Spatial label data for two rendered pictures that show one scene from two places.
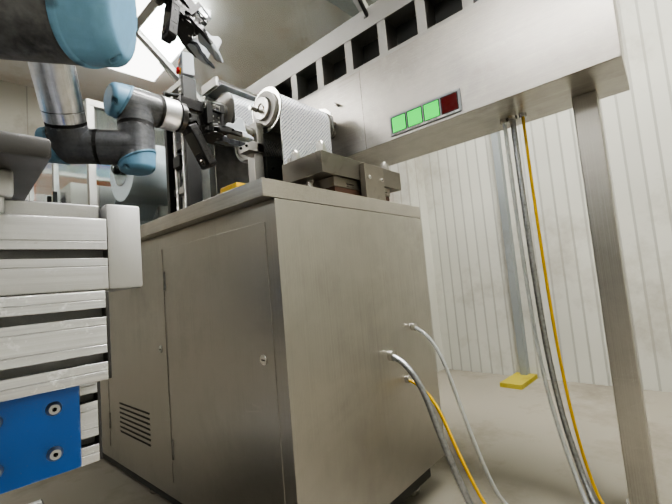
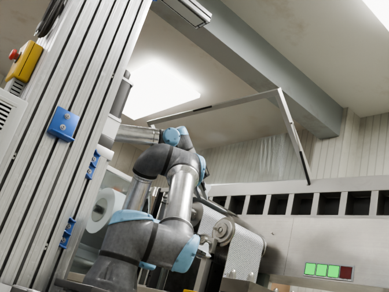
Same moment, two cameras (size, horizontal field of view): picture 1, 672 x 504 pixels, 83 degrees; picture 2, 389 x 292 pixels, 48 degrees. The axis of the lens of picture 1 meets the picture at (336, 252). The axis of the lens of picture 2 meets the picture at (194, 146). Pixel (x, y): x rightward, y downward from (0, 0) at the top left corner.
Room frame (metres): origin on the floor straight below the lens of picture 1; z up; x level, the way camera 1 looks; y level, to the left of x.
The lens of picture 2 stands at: (-0.91, 0.06, 0.78)
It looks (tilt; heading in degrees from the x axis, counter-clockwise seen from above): 22 degrees up; 10
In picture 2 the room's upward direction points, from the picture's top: 16 degrees clockwise
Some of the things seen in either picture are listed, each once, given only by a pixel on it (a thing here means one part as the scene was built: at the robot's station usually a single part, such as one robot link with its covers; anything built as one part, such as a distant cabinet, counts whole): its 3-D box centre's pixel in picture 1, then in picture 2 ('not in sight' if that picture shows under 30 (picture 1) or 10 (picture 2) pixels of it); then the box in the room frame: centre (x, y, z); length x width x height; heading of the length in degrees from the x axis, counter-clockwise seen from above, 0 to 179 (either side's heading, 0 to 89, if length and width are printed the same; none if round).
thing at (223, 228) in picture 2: (263, 109); (221, 230); (1.19, 0.19, 1.25); 0.07 x 0.02 x 0.07; 49
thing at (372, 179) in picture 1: (373, 183); not in sight; (1.15, -0.13, 0.96); 0.10 x 0.03 x 0.11; 139
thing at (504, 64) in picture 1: (254, 171); (195, 244); (1.96, 0.39, 1.29); 3.10 x 0.28 x 0.30; 49
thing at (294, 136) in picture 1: (309, 153); (242, 267); (1.25, 0.06, 1.11); 0.23 x 0.01 x 0.18; 139
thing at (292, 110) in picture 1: (271, 156); (215, 255); (1.38, 0.21, 1.16); 0.39 x 0.23 x 0.51; 49
